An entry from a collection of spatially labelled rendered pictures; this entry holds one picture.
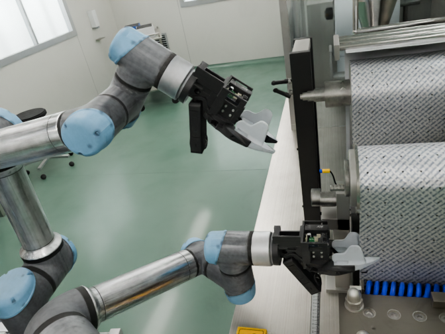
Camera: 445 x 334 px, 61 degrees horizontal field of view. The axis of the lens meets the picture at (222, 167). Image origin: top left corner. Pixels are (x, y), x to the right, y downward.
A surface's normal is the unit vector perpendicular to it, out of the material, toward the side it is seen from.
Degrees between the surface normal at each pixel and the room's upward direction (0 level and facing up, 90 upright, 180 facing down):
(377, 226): 90
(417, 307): 0
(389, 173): 51
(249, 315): 0
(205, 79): 90
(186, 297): 0
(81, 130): 90
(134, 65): 89
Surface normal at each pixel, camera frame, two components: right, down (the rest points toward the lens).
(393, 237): -0.23, 0.52
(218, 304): -0.18, -0.85
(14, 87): 0.96, -0.04
